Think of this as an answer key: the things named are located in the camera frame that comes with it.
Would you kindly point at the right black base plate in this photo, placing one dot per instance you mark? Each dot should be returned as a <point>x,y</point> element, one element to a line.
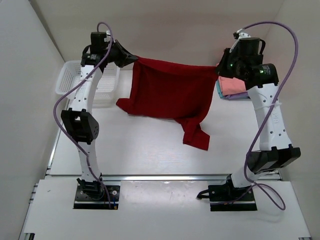
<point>223,198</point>

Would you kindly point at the aluminium rail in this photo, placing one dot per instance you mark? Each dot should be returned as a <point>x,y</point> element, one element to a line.
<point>168,177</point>

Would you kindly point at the folded pink t shirt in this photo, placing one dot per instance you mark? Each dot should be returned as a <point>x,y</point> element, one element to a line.
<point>231,86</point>

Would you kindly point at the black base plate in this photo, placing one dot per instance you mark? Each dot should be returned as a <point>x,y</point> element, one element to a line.
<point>223,198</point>
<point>83,201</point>

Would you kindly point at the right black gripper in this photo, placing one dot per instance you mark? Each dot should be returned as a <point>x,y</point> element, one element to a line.
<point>222,70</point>

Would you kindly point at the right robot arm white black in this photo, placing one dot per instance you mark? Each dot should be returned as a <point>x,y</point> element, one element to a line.
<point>271,148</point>

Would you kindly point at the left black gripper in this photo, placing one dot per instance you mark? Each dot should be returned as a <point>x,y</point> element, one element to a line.
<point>126,57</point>

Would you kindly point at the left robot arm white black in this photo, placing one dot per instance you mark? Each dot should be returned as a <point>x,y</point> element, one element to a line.
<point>80,125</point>

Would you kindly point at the red t shirt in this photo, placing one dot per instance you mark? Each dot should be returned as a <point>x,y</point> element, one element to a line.
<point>167,90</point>

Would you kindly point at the folded purple t shirt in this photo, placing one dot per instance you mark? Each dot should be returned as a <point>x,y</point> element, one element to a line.
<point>237,96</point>

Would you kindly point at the white plastic basket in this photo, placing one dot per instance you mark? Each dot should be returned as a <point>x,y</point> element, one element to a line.
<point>70,76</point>

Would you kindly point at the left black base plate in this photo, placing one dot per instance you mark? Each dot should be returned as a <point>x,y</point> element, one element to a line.
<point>83,201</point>

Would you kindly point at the folded teal t shirt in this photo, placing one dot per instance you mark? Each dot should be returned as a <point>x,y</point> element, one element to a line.
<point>219,91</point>

